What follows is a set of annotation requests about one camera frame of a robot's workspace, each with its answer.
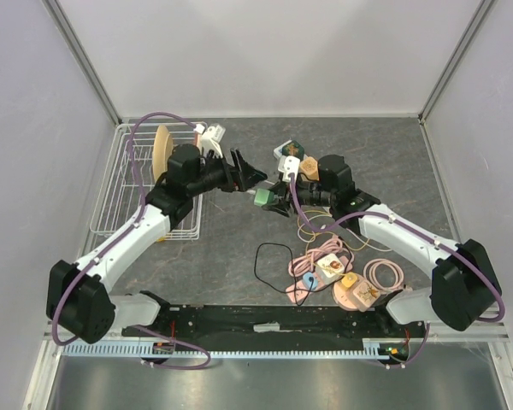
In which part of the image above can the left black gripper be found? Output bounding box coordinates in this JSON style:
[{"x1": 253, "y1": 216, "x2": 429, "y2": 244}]
[{"x1": 187, "y1": 148, "x2": 267, "y2": 197}]

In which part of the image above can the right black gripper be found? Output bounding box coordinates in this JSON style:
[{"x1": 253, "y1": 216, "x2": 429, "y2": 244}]
[{"x1": 263, "y1": 173, "x2": 335, "y2": 218}]

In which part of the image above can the small green charger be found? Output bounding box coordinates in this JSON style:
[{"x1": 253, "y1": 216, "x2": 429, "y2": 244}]
[{"x1": 253, "y1": 188, "x2": 275, "y2": 208}]

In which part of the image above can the yellow charging cable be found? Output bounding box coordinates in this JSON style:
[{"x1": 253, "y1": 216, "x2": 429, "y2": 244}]
[{"x1": 297, "y1": 207, "x2": 371, "y2": 253}]

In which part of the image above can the white cube socket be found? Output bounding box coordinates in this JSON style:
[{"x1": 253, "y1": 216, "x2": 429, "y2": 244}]
[{"x1": 315, "y1": 254, "x2": 345, "y2": 282}]

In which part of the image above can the blue charger adapter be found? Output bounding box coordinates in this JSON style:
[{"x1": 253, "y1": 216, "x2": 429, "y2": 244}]
[{"x1": 302, "y1": 272, "x2": 320, "y2": 291}]

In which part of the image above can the pink long power strip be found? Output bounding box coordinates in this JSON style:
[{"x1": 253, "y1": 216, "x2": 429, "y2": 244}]
[{"x1": 285, "y1": 254, "x2": 352, "y2": 306}]

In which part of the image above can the small yellow charger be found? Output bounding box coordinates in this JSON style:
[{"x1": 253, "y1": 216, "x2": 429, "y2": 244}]
[{"x1": 340, "y1": 272, "x2": 359, "y2": 290}]

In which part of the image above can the pink round power socket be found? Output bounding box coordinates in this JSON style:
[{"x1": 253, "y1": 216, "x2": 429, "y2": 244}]
[{"x1": 333, "y1": 274, "x2": 365, "y2": 312}]

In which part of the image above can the white multicolour power strip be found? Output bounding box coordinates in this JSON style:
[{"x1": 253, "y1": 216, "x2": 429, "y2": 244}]
[{"x1": 273, "y1": 140, "x2": 292, "y2": 160}]

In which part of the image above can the beige wooden cube socket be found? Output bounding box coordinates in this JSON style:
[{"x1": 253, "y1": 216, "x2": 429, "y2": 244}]
[{"x1": 298, "y1": 156, "x2": 319, "y2": 181}]

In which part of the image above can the dark green cube socket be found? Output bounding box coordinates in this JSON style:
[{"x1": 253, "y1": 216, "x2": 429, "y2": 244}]
[{"x1": 283, "y1": 140, "x2": 305, "y2": 161}]

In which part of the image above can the pink cube socket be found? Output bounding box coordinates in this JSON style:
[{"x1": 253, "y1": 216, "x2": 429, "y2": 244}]
[{"x1": 351, "y1": 279, "x2": 380, "y2": 312}]

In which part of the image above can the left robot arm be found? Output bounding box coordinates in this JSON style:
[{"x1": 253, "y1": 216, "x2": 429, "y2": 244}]
[{"x1": 46, "y1": 144, "x2": 267, "y2": 346}]

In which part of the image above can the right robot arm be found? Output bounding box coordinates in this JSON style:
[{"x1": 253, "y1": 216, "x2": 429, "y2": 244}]
[{"x1": 255, "y1": 155, "x2": 505, "y2": 337}]

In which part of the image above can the beige plate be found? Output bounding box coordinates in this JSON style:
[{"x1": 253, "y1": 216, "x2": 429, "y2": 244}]
[{"x1": 152, "y1": 125, "x2": 174, "y2": 181}]

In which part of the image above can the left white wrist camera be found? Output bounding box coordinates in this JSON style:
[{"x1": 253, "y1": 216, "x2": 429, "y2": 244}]
[{"x1": 194, "y1": 123, "x2": 226, "y2": 158}]

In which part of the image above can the pink coiled cable with plug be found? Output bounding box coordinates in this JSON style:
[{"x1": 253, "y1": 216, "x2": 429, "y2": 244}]
[{"x1": 362, "y1": 258, "x2": 410, "y2": 296}]

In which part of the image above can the white wire dish rack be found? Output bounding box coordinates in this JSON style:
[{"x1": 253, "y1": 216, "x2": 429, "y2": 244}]
[{"x1": 90, "y1": 119, "x2": 203, "y2": 241}]

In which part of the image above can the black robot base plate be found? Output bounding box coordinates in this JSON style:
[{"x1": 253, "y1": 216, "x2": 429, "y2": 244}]
[{"x1": 149, "y1": 305, "x2": 425, "y2": 350}]

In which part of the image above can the grey slotted cable duct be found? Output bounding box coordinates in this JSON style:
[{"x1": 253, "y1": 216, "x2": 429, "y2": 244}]
[{"x1": 62, "y1": 337, "x2": 401, "y2": 360}]

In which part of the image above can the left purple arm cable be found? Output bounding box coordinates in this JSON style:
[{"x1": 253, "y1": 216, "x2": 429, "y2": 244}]
[{"x1": 50, "y1": 111, "x2": 213, "y2": 372}]

